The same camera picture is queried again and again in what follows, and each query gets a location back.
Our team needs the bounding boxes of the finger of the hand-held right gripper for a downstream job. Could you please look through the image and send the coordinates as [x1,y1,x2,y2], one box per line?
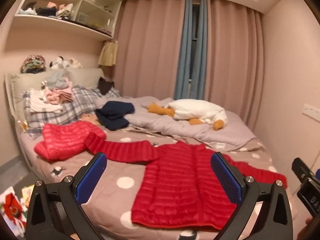
[292,157,316,180]

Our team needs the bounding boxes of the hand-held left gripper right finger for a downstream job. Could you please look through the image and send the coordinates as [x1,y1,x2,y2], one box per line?
[210,151,293,240]

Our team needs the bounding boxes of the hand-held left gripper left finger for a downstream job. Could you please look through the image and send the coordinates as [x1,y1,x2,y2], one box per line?
[26,152,108,240]

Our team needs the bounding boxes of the red down jacket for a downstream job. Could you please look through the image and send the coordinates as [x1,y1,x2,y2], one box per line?
[34,121,107,162]
[84,132,288,230]

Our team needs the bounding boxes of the white folded clothes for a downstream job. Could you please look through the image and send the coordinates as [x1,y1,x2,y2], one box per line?
[29,89,64,113]

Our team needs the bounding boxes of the bed with dotted brown sheet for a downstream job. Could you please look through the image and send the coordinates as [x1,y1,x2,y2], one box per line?
[5,66,298,240]

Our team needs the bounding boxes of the orange printed cloth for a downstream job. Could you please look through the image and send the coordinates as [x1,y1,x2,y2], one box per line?
[81,114,100,125]

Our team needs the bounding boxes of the navy blue garment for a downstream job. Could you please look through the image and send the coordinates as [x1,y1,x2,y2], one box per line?
[95,101,135,131]

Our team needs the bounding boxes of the plaid pillow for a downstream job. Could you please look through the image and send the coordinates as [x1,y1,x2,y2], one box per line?
[23,85,120,140]

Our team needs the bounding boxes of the white goose plush toy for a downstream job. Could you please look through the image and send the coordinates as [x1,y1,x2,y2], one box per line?
[147,99,227,130]

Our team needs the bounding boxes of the red printed paper bag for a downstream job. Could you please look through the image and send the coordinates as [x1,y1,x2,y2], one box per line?
[0,186,28,233]

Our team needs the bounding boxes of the grey duvet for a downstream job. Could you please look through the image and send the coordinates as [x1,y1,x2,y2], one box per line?
[94,95,257,152]

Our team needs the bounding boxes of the dark brown cloth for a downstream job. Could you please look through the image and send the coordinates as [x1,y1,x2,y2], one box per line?
[97,77,115,95]

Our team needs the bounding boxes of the beige pillow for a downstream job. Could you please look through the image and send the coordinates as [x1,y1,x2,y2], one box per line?
[67,67,105,90]
[11,71,54,110]

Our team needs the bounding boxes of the grey crumpled garment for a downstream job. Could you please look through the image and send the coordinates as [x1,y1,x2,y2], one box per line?
[45,70,73,89]

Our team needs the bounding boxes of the pink curtain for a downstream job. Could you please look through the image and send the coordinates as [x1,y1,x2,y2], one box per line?
[204,0,265,132]
[112,0,187,100]

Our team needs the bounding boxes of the black and white plush dog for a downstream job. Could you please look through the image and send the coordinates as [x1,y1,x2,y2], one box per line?
[49,56,72,70]

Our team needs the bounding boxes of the yellow pleated hanging cloth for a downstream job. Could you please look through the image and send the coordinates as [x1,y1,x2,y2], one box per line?
[98,40,118,67]

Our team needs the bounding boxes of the floral fabric bag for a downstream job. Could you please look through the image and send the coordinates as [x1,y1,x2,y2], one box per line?
[20,54,47,74]

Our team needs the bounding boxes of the blue sheer curtain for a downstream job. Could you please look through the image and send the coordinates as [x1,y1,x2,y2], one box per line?
[174,0,209,100]

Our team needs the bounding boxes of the cream printed bag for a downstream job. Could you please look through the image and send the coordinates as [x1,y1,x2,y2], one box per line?
[56,3,75,20]

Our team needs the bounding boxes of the black folded cloth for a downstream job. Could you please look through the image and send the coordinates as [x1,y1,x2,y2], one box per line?
[35,7,57,17]

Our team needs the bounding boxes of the white wall socket strip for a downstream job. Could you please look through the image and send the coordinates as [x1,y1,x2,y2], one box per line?
[303,103,320,118]

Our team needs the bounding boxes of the white wall shelf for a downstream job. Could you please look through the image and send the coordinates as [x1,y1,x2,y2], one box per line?
[14,0,123,40]

